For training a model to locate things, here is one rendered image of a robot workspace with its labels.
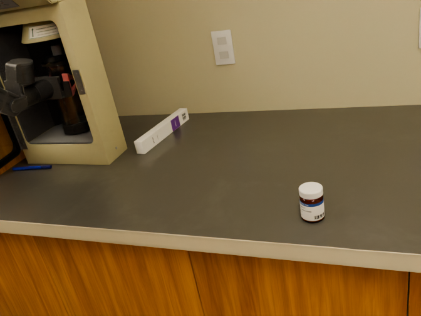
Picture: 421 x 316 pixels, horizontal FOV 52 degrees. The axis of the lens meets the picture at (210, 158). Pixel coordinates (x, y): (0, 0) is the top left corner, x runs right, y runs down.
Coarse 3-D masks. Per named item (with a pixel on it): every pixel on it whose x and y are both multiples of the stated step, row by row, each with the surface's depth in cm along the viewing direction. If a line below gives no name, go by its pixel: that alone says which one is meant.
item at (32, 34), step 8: (24, 24) 120; (32, 24) 118; (40, 24) 117; (48, 24) 118; (24, 32) 120; (32, 32) 118; (40, 32) 117; (48, 32) 118; (56, 32) 118; (24, 40) 120; (32, 40) 118; (40, 40) 118; (48, 40) 118
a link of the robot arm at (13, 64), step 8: (8, 64) 110; (16, 64) 110; (24, 64) 111; (32, 64) 113; (8, 72) 111; (16, 72) 110; (24, 72) 112; (32, 72) 114; (8, 80) 112; (16, 80) 111; (24, 80) 113; (32, 80) 115; (8, 88) 113; (16, 88) 112; (24, 96) 112; (16, 104) 110; (24, 104) 112; (16, 112) 110
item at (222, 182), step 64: (128, 128) 155; (192, 128) 144; (256, 128) 134; (320, 128) 126; (384, 128) 119; (0, 192) 125; (64, 192) 117; (128, 192) 111; (192, 192) 105; (256, 192) 100; (384, 192) 91; (256, 256) 86; (320, 256) 80; (384, 256) 76
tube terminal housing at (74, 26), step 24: (72, 0) 113; (0, 24) 118; (72, 24) 113; (72, 48) 113; (96, 48) 123; (72, 72) 117; (96, 72) 123; (96, 96) 123; (96, 120) 123; (48, 144) 133; (72, 144) 130; (96, 144) 126; (120, 144) 134
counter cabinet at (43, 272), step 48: (0, 240) 119; (48, 240) 111; (0, 288) 131; (48, 288) 122; (96, 288) 114; (144, 288) 107; (192, 288) 101; (240, 288) 96; (288, 288) 91; (336, 288) 86; (384, 288) 82
